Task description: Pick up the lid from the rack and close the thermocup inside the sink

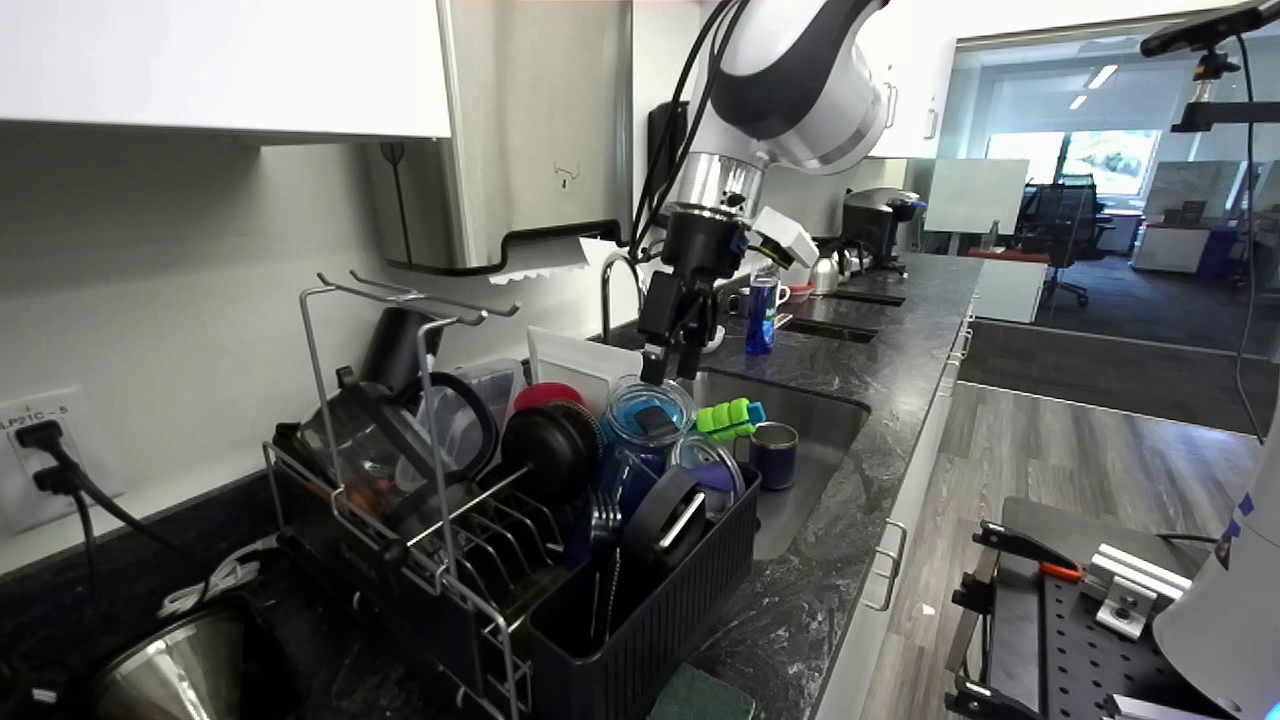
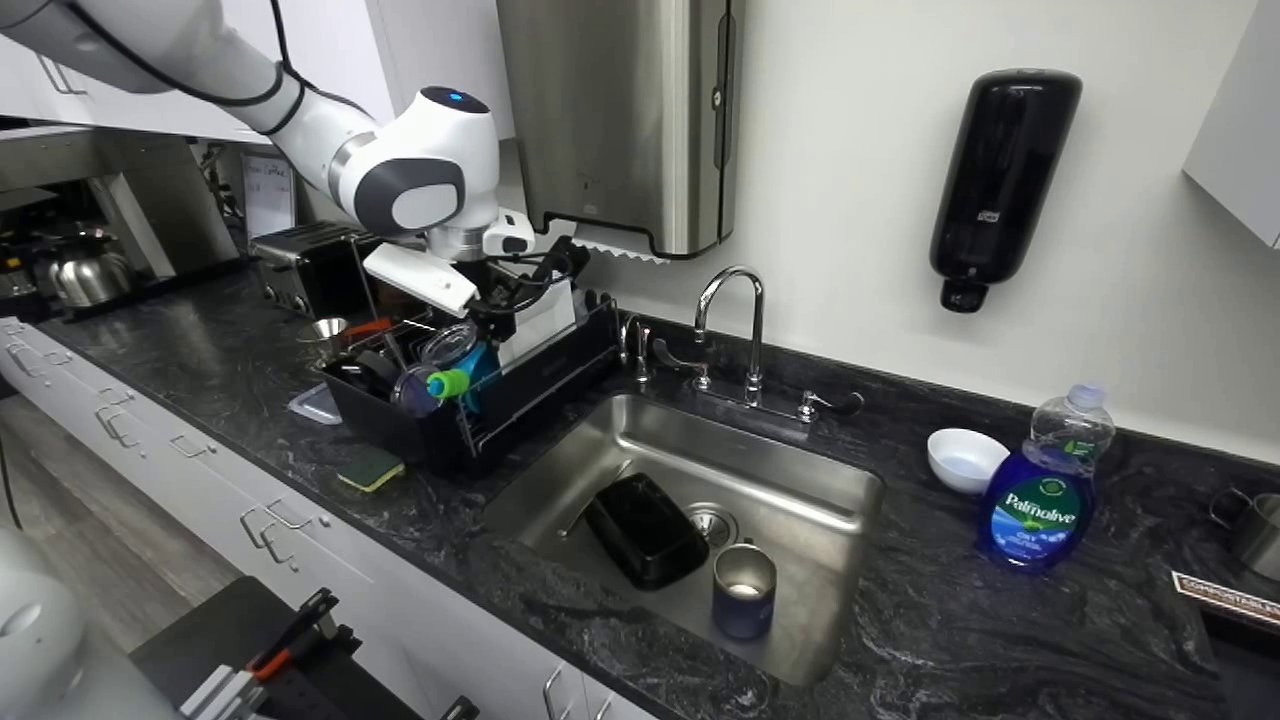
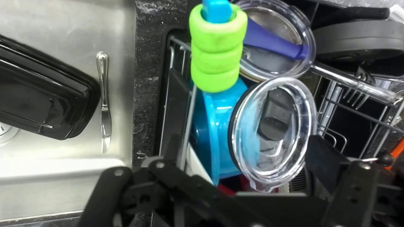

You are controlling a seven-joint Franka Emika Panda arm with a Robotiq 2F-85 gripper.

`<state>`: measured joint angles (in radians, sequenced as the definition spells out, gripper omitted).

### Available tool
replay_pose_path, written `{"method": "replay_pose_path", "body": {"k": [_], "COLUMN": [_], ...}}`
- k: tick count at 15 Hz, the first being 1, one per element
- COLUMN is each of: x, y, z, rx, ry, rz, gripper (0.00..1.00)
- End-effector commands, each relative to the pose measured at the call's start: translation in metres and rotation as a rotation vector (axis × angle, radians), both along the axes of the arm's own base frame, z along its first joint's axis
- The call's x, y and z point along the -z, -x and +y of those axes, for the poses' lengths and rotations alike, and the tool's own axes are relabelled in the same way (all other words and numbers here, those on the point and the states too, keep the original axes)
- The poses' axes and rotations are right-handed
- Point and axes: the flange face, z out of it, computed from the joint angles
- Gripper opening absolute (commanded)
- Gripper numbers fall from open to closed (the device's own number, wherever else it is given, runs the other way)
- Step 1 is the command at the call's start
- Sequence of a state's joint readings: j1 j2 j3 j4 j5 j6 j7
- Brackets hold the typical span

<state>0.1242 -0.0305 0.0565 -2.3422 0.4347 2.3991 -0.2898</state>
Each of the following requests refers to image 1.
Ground black perforated breadboard table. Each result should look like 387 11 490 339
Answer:
946 497 1203 720

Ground black overhead camera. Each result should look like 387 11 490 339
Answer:
1136 0 1280 137

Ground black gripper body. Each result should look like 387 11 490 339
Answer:
635 207 754 348

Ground clear purple bottle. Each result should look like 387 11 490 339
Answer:
666 434 748 515

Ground white lower cabinets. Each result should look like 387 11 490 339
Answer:
813 317 976 720

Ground blue dish soap bottle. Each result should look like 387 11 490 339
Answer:
740 274 794 361

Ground glass pitcher black handle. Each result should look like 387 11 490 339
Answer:
284 371 452 538

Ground clear thermocup lid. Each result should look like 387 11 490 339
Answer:
597 378 698 465

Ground black coffee machine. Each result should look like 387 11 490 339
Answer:
842 184 926 279

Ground green sponge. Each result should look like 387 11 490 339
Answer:
648 659 765 720

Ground white board panel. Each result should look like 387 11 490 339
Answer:
921 156 1031 240

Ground red round lid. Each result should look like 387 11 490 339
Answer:
507 381 593 420

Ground black office chair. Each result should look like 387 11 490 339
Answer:
1017 178 1113 311

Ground stainless paper towel dispenser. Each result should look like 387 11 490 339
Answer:
365 0 635 276

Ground black dish rack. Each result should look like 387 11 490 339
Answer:
262 274 769 720

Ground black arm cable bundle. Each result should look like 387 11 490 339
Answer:
625 0 754 258

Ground white wall outlet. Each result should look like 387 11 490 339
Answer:
0 384 91 538

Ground red handled tool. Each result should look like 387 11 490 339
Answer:
972 519 1092 589

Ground stainless steel sink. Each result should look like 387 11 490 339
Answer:
625 357 874 564

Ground black power plug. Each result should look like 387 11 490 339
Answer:
11 415 74 455
31 465 83 503

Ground aluminium bracket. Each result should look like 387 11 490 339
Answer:
1087 541 1197 642

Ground black tumbler cup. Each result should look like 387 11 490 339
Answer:
362 308 431 395

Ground black rimmed round lid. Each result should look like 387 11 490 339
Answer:
416 371 503 484

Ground white upper cabinet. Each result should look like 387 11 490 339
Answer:
0 0 456 145

